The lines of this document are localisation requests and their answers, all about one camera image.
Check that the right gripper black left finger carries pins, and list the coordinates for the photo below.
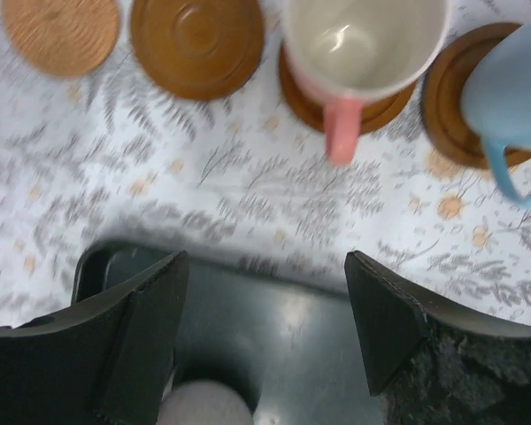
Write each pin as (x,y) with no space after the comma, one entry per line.
(105,360)

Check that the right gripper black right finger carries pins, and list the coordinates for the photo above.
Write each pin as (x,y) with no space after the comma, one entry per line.
(430,360)

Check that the dark wooden coaster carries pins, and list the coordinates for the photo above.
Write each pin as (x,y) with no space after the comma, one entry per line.
(375,116)
(198,50)
(442,92)

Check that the blue mug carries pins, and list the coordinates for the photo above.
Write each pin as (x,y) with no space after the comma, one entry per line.
(496,105)

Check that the pink mug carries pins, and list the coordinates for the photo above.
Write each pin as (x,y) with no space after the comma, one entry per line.
(344,55)

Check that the woven rattan coaster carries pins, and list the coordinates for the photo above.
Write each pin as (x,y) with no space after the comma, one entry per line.
(65,39)

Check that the cream white mug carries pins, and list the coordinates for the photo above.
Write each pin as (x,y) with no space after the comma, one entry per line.
(204,402)

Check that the black serving tray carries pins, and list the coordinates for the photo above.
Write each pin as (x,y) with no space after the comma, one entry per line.
(290,352)

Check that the floral tablecloth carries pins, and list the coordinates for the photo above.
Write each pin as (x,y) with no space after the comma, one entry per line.
(239,180)

